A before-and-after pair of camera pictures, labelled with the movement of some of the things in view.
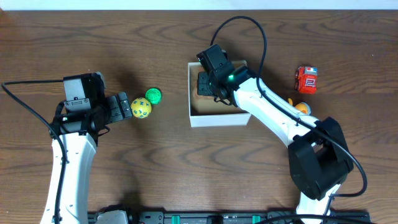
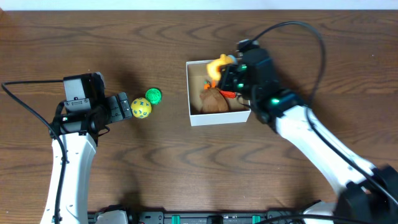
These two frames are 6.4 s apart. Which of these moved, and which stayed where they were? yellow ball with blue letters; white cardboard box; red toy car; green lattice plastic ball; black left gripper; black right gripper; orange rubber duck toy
Moved: black right gripper; orange rubber duck toy; red toy car
Stayed: green lattice plastic ball; yellow ball with blue letters; white cardboard box; black left gripper
